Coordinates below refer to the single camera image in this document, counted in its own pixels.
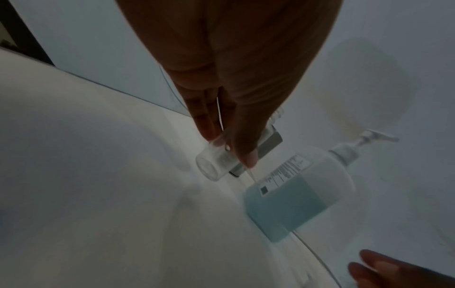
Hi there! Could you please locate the person's right hand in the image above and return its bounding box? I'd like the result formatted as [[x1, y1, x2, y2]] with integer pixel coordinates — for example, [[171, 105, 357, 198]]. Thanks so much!
[[347, 249, 455, 288]]

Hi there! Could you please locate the person's left hand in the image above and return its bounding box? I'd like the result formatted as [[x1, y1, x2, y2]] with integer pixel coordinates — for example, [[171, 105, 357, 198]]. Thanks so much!
[[115, 0, 344, 169]]

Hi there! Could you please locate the small clear bottle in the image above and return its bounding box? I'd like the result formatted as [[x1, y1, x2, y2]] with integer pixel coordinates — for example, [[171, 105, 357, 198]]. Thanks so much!
[[195, 132, 250, 183]]

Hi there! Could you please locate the large translucent bottle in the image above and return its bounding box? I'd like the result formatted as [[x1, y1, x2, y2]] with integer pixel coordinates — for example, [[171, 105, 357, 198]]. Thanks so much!
[[242, 129, 400, 244]]

